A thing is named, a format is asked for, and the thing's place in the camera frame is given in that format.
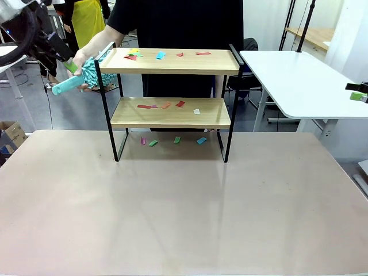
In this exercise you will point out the light blue paper scrap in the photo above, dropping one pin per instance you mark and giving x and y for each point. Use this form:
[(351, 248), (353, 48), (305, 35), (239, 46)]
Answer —
[(161, 55)]

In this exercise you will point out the large white table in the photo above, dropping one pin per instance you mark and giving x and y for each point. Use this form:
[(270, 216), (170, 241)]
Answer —
[(299, 83)]

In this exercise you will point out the cardboard box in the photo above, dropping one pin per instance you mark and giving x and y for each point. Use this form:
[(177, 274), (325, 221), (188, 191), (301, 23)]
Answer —
[(14, 133)]

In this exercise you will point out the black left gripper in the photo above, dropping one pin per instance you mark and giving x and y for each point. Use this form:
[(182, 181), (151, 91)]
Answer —
[(56, 47)]

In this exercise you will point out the black tripod stand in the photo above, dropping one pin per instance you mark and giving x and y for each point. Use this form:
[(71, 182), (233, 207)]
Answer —
[(288, 23), (306, 23)]

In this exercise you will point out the small red paper scrap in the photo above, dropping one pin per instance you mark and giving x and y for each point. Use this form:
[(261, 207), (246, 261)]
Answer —
[(180, 54)]

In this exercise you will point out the long red paper scrap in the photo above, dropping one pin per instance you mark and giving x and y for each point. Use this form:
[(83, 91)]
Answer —
[(203, 53), (144, 106)]

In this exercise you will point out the pink paper scrap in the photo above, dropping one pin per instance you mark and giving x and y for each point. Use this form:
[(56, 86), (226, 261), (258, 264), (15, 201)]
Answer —
[(143, 141)]

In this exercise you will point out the person in yellow apron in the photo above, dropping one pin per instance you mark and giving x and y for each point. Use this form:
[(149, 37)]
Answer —
[(86, 20)]

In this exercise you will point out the person in black shirt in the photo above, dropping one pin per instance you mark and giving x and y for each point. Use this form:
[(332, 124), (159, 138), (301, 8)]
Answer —
[(184, 26)]

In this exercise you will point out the black office chair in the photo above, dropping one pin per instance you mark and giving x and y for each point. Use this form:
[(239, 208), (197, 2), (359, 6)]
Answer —
[(250, 49)]

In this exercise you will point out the wide red paper scrap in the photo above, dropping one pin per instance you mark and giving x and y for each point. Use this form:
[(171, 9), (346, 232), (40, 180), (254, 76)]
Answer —
[(130, 57)]

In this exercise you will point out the grey floor mat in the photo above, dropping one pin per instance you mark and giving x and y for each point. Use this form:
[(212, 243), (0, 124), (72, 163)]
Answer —
[(53, 85)]

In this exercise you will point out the two-tier wood metal shelf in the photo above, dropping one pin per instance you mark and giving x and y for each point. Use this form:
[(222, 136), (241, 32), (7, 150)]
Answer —
[(172, 64)]

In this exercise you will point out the person in grey top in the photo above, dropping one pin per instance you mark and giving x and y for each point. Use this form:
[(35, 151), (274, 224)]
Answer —
[(49, 73)]

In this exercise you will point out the teal microfiber duster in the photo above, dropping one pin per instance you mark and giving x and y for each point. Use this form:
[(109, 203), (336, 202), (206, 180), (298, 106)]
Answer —
[(90, 72)]

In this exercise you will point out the yellow paper scrap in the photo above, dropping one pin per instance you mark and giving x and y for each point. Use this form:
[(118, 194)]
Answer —
[(133, 51)]

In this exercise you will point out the small white table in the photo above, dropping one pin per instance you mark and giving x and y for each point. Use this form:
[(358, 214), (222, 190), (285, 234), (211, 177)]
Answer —
[(14, 86)]

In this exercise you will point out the person's right hand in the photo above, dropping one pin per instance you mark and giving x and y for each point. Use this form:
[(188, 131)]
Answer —
[(78, 59)]

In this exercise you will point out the orange paper scrap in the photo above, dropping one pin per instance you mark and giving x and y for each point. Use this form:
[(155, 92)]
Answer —
[(166, 105)]

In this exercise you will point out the grey metal rail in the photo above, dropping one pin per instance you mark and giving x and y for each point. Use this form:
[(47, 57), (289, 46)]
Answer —
[(361, 185)]

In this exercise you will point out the wooden desk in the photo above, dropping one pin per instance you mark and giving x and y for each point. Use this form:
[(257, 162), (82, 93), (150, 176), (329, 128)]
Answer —
[(313, 34)]

